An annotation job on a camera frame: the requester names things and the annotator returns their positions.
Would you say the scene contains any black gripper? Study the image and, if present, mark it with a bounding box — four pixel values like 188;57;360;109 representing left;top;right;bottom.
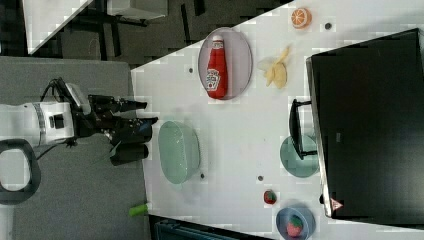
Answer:
71;95;159;146

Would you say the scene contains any green plastic strainer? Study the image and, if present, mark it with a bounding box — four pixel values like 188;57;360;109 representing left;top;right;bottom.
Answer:
158;121;200;185

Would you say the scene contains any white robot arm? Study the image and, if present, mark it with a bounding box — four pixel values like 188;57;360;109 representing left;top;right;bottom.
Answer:
1;95;158;205

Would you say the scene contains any green marker pen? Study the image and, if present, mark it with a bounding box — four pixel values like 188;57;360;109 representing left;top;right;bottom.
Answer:
129;204;148;217

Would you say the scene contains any red ketchup bottle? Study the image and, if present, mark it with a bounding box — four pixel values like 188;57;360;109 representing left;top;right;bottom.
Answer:
206;35;228;99

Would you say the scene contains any grey round plate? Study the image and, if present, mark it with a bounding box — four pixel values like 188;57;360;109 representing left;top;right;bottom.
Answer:
198;27;253;100

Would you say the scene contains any peeled toy banana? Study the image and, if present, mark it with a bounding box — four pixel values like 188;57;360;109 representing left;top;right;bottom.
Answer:
258;47;290;89

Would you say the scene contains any red toy strawberry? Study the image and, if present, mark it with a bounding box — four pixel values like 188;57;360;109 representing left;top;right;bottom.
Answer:
263;190;277;205

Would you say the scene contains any green plastic cup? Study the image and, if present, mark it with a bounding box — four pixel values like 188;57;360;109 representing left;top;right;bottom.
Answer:
280;136;319;178

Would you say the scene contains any blue small bowl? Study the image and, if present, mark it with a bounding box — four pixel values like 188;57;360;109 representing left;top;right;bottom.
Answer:
275;207;316;240

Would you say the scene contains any toy orange half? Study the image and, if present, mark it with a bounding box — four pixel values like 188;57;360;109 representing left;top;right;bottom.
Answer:
291;8;312;29

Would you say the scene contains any pink toy strawberry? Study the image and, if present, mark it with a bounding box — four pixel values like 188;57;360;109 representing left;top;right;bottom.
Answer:
286;215;303;237

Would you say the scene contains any black toaster oven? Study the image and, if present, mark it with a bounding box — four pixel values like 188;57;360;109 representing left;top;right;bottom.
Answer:
289;28;424;229

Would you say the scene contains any black cylinder post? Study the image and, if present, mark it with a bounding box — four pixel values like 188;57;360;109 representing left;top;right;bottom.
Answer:
109;143;149;166

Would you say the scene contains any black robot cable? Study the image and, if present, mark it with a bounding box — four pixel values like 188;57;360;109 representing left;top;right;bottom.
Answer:
39;77;71;103

